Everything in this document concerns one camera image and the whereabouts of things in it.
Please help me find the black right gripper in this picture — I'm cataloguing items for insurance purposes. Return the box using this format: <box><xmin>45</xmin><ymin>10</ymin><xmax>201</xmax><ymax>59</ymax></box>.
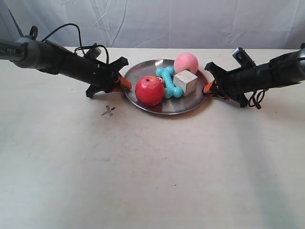
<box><xmin>202</xmin><ymin>62</ymin><xmax>271</xmax><ymax>107</ymax></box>

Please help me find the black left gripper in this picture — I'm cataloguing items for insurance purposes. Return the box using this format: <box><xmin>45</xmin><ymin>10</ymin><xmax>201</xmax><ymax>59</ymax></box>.
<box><xmin>59</xmin><ymin>56</ymin><xmax>132</xmax><ymax>98</ymax></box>

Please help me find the white wooden cube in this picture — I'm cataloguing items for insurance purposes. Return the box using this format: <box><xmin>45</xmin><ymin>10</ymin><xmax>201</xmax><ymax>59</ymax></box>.
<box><xmin>173</xmin><ymin>70</ymin><xmax>198</xmax><ymax>96</ymax></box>

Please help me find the red toy apple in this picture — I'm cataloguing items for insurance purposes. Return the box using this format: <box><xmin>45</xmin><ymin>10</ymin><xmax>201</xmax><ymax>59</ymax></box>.
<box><xmin>135</xmin><ymin>75</ymin><xmax>164</xmax><ymax>107</ymax></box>

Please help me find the round metal plate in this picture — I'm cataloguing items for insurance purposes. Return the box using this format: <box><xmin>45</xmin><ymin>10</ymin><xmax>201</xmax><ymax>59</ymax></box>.
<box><xmin>124</xmin><ymin>59</ymin><xmax>208</xmax><ymax>115</ymax></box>

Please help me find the pink toy peach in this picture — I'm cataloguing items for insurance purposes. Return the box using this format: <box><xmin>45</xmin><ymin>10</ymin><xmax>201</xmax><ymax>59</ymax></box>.
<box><xmin>173</xmin><ymin>52</ymin><xmax>199</xmax><ymax>74</ymax></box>

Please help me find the turquoise toy bone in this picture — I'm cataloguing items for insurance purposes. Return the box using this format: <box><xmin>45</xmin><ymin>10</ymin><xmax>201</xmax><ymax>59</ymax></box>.
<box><xmin>156</xmin><ymin>66</ymin><xmax>183</xmax><ymax>99</ymax></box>

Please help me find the small beige die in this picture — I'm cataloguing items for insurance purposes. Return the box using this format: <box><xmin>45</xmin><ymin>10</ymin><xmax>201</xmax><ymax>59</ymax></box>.
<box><xmin>157</xmin><ymin>77</ymin><xmax>165</xmax><ymax>85</ymax></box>

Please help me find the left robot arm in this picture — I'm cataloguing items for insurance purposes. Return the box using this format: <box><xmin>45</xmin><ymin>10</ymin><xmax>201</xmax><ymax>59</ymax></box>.
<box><xmin>0</xmin><ymin>37</ymin><xmax>132</xmax><ymax>98</ymax></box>

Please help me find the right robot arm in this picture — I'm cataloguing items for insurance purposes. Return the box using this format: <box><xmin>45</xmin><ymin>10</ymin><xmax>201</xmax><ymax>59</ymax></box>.
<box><xmin>202</xmin><ymin>44</ymin><xmax>305</xmax><ymax>109</ymax></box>

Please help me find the black X mark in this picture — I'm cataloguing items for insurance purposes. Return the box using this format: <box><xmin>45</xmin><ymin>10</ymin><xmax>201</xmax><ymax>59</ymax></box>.
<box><xmin>101</xmin><ymin>105</ymin><xmax>116</xmax><ymax>116</ymax></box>

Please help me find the pale blue backdrop cloth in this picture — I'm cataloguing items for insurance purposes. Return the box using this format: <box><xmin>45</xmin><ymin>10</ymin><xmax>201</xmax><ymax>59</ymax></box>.
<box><xmin>0</xmin><ymin>0</ymin><xmax>305</xmax><ymax>49</ymax></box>

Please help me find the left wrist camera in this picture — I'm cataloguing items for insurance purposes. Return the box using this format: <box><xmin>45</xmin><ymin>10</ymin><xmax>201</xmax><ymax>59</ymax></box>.
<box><xmin>85</xmin><ymin>47</ymin><xmax>101</xmax><ymax>59</ymax></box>

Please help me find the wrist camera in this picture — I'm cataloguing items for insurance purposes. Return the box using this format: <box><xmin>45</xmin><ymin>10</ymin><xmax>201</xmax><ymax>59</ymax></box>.
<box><xmin>232</xmin><ymin>47</ymin><xmax>256</xmax><ymax>68</ymax></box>
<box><xmin>85</xmin><ymin>47</ymin><xmax>101</xmax><ymax>59</ymax></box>

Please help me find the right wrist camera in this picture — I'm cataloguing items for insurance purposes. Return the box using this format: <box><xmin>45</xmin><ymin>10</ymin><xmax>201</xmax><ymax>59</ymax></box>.
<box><xmin>232</xmin><ymin>47</ymin><xmax>256</xmax><ymax>68</ymax></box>

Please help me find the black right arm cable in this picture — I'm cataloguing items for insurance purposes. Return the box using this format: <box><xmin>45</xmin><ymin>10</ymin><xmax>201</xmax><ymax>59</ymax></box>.
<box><xmin>246</xmin><ymin>88</ymin><xmax>269</xmax><ymax>110</ymax></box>

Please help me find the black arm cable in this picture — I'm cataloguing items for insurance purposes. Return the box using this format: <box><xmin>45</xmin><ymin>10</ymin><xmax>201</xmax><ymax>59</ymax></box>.
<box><xmin>30</xmin><ymin>23</ymin><xmax>110</xmax><ymax>64</ymax></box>
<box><xmin>246</xmin><ymin>88</ymin><xmax>269</xmax><ymax>110</ymax></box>

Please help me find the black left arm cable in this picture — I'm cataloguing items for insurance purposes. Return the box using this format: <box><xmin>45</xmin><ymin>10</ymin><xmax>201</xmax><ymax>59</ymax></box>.
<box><xmin>30</xmin><ymin>23</ymin><xmax>110</xmax><ymax>64</ymax></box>

